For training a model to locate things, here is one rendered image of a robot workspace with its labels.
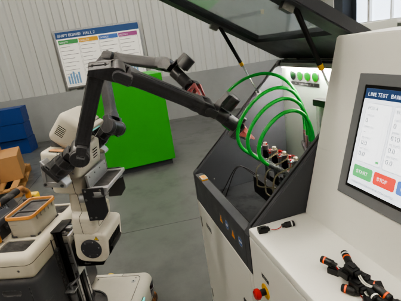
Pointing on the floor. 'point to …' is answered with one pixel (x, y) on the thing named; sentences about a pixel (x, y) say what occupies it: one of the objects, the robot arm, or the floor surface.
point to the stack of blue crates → (17, 129)
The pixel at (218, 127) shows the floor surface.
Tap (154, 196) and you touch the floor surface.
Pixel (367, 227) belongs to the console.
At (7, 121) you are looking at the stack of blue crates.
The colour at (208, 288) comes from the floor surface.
